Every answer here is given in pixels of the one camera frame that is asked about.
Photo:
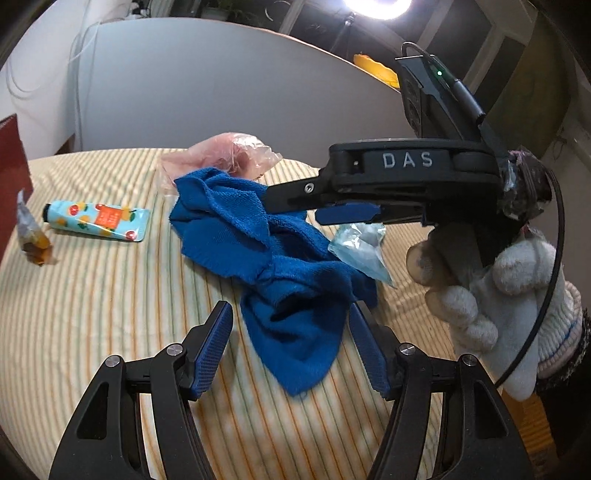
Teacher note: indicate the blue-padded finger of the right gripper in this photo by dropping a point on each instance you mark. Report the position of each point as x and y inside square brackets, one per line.
[348, 213]

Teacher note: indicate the red cardboard box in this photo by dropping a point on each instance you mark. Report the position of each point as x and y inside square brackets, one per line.
[14, 177]

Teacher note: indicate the pink plastic bag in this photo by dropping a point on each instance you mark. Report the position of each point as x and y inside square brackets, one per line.
[237, 154]

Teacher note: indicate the right white gloved hand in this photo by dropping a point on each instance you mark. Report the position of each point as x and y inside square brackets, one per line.
[492, 310]

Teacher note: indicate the striped bed sheet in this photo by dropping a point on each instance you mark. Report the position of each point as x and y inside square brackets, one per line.
[103, 297]

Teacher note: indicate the clear blue plastic bag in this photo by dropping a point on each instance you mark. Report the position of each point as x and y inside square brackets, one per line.
[360, 246]

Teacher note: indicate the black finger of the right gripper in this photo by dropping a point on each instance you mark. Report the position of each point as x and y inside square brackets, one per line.
[300, 195]

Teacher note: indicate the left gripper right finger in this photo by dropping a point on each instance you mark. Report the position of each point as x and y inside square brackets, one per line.
[478, 437]

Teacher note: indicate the ring light tripod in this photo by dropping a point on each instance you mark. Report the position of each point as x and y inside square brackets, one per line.
[346, 26]

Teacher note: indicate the blue towel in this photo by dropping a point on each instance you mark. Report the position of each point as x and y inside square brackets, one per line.
[296, 295]

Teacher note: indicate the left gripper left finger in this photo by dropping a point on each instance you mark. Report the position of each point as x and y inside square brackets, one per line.
[103, 439]

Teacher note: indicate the hand cream tube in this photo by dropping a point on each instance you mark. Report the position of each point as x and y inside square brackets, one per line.
[98, 220]

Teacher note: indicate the yellow object on sill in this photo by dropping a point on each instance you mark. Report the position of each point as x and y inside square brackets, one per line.
[377, 69]

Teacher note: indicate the snack wrapper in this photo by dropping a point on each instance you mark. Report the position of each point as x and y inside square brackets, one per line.
[32, 240]

